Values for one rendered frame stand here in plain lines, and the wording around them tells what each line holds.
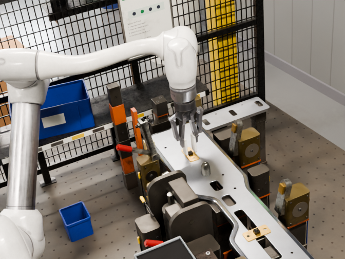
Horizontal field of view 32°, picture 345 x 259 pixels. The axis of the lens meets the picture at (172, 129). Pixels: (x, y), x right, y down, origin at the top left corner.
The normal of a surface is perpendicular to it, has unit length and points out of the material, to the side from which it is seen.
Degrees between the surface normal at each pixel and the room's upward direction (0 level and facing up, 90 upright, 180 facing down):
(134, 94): 0
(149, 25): 90
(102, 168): 0
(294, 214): 90
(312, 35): 90
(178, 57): 77
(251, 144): 90
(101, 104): 0
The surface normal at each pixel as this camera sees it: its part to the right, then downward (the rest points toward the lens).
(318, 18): -0.85, 0.37
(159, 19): 0.42, 0.48
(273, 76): -0.11, -0.81
